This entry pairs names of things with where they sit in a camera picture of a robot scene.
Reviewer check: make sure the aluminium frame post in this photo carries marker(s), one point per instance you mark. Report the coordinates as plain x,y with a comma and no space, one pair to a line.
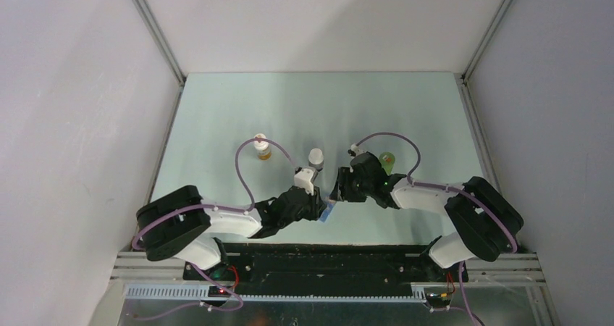
486,39
149,19

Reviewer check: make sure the right aluminium frame post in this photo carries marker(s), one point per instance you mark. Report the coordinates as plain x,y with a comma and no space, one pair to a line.
486,39

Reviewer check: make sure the white bottle orange label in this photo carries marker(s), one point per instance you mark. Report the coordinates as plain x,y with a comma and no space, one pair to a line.
262,147

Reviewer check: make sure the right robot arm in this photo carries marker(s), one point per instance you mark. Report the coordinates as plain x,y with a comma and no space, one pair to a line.
485,223

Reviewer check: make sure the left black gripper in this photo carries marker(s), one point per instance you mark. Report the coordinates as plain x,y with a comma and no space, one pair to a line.
316,206

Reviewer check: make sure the green pill bottle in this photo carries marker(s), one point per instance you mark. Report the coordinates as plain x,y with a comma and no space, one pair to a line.
387,161

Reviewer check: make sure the right control board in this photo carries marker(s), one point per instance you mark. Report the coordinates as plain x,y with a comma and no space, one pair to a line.
439,296

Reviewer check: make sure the white pill bottle blue label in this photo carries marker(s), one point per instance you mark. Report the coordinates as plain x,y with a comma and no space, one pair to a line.
316,159

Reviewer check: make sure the blue pill organizer box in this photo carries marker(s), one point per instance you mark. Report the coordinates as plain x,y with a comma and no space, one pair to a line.
330,204

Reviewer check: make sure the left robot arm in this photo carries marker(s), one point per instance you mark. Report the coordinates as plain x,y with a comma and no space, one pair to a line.
180,225

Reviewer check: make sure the control board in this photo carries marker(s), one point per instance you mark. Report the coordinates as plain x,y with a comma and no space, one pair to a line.
217,292
439,296

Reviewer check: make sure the left aluminium frame post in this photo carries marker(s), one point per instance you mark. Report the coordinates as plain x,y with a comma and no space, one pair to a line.
149,19

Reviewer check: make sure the left control board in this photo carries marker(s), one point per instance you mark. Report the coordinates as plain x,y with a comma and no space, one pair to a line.
217,292

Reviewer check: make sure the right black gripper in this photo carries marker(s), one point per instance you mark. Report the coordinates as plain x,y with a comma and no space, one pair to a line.
344,177

